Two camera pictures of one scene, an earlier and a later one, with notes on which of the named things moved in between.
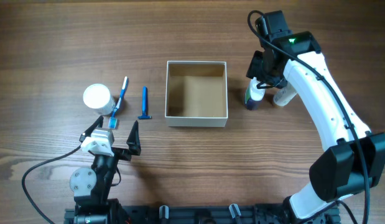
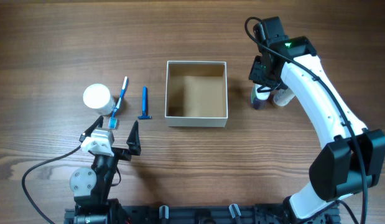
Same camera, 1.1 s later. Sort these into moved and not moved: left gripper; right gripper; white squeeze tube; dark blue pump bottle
Moved: dark blue pump bottle
Not moved: left gripper; white squeeze tube; right gripper
